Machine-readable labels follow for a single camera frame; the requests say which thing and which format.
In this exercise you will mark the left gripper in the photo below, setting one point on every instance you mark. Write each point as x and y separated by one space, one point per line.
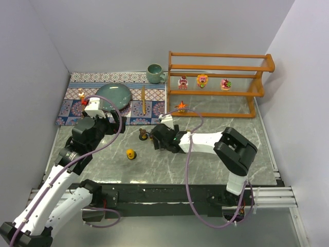
113 123

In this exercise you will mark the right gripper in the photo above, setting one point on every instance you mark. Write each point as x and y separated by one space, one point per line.
156 139

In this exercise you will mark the brown-haired figure with dark creature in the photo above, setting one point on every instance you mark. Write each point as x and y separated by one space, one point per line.
143 134

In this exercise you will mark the yellow duck toy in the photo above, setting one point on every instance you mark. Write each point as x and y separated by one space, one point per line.
131 154

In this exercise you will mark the pink bear strawberry cake toy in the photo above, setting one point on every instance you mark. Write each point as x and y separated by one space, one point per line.
182 83

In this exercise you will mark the pink flower bear toy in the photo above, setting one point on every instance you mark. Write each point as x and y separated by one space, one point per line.
202 80

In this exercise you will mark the pink bear donut toy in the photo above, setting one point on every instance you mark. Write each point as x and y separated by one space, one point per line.
225 85

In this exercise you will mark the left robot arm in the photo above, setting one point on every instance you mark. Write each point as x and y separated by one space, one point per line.
38 223

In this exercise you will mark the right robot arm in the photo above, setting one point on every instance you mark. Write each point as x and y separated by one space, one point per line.
235 151

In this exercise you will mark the orange wooden two-tier shelf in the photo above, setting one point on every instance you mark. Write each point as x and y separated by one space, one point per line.
215 74

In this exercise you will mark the teal ceramic plate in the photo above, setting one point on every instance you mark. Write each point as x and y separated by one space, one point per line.
119 94

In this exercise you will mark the gold knife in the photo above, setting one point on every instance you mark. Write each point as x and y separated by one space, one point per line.
143 100

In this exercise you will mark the patterned blue placemat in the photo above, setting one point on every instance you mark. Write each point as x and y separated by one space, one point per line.
155 97

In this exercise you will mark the teal ceramic mug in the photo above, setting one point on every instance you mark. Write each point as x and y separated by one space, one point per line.
155 74

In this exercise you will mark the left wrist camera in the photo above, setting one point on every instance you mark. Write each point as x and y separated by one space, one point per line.
93 109

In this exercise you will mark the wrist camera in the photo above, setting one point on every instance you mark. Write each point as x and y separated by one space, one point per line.
167 120
93 109

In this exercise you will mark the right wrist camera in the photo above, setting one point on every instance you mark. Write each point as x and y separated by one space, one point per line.
167 120

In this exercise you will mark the black base frame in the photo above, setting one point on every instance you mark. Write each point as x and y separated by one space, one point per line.
142 200

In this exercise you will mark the aluminium rail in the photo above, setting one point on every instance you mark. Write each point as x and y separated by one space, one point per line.
264 197

